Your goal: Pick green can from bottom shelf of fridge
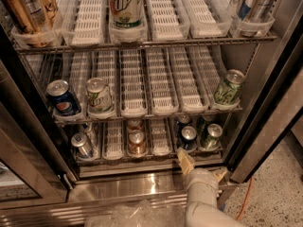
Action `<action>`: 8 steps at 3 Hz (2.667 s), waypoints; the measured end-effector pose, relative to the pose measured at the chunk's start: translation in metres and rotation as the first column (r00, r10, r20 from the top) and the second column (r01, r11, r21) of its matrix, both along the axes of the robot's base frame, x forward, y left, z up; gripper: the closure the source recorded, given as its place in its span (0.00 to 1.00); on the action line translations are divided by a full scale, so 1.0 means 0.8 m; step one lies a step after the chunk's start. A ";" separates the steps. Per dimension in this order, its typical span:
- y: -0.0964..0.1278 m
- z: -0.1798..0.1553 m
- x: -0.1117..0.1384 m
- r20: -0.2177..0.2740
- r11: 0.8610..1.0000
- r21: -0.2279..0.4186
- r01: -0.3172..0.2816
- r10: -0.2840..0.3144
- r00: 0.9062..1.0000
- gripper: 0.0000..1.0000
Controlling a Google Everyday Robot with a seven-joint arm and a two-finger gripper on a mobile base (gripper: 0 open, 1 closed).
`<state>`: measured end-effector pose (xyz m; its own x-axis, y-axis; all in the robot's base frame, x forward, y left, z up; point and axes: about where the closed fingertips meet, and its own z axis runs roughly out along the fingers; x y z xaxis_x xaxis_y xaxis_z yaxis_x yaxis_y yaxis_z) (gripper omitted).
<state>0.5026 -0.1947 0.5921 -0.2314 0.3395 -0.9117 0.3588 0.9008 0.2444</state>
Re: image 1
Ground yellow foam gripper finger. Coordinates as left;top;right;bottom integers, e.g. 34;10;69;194
177;148;195;175
213;168;228;182

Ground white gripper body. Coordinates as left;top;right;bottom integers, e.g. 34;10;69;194
186;168;219;202

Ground green can bottom shelf front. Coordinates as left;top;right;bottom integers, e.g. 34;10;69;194
201;124;223;149

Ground green can shelf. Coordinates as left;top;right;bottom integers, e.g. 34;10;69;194
201;124;223;149
196;114;215;134
213;69;245;105

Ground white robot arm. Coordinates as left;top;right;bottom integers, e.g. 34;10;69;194
177;148;245;227

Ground dark blue can bottom front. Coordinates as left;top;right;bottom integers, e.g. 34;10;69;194
177;126;197;150

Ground dark blue can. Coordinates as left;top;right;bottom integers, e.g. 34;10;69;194
174;114;192;132
177;126;197;150

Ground green can bottom shelf rear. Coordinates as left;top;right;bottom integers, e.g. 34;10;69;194
196;114;215;134

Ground dark blue can bottom rear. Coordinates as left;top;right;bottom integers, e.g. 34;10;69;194
174;114;192;132

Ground orange can bottom front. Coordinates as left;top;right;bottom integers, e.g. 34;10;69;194
128;130;146;155

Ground orange can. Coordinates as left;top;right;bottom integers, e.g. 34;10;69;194
128;130;146;155
127;119;144;132

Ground orange can bottom rear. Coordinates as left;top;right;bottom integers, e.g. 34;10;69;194
127;119;144;132

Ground green can middle shelf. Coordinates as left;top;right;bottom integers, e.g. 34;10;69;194
213;69;245;105

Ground fridge door right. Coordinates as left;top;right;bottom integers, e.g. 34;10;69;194
224;0;303;183

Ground fridge door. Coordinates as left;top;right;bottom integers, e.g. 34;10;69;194
224;0;303;183
0;27;78;209

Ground silver can bottom rear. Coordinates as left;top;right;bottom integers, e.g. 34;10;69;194
78;123;98;145

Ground silver can bottom front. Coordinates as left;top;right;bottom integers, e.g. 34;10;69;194
71;132;93;159

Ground white 7UP can middle shelf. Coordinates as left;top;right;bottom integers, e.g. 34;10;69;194
86;78;112;114

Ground white 7up can shelf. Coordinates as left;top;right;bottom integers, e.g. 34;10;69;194
109;0;143;29
86;78;112;114

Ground blue Pepsi can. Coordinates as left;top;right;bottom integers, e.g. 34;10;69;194
46;79;81;116

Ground fridge door left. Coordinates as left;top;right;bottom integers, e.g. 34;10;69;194
0;27;78;209

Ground white 7UP can top shelf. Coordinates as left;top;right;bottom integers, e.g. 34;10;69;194
109;0;143;29

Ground silver blue can top shelf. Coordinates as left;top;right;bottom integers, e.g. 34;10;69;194
227;0;275;38

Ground gold can top shelf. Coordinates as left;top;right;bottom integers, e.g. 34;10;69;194
2;0;59;48

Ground orange cable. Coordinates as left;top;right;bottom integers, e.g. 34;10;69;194
236;177;255;221

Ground middle wire shelf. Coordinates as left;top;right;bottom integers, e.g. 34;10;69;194
52;104;243;125

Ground wire shelf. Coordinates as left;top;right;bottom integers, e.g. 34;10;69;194
52;104;243;125
15;32;277;55

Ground top wire shelf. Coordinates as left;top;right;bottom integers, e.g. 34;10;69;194
15;32;277;55

